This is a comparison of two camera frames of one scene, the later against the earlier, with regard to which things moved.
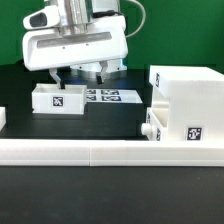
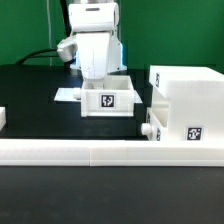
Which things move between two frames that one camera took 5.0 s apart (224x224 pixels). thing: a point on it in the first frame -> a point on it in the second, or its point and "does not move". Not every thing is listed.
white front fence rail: x=111 y=153 does not move
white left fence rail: x=2 y=117 does not move
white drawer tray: x=48 y=98 -> x=115 y=99
